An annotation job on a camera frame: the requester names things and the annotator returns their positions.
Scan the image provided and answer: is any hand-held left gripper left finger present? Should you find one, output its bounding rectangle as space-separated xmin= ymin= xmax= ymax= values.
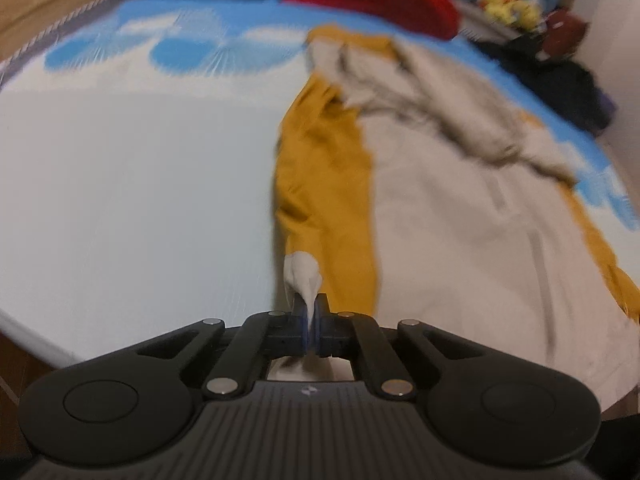
xmin=135 ymin=295 xmax=308 ymax=400

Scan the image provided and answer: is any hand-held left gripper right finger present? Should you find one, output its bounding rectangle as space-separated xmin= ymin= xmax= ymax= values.
xmin=316 ymin=294 xmax=481 ymax=400

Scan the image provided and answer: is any beige and yellow hooded jacket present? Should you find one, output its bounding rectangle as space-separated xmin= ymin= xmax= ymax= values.
xmin=272 ymin=25 xmax=640 ymax=413

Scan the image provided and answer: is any black clothes pile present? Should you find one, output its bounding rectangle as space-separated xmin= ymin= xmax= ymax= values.
xmin=474 ymin=35 xmax=614 ymax=137

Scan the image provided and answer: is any yellow plush toy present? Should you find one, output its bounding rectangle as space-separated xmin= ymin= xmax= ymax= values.
xmin=510 ymin=0 xmax=544 ymax=29
xmin=477 ymin=0 xmax=519 ymax=22

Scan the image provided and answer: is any dark red backpack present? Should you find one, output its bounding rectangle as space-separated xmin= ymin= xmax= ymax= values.
xmin=542 ymin=7 xmax=589 ymax=59

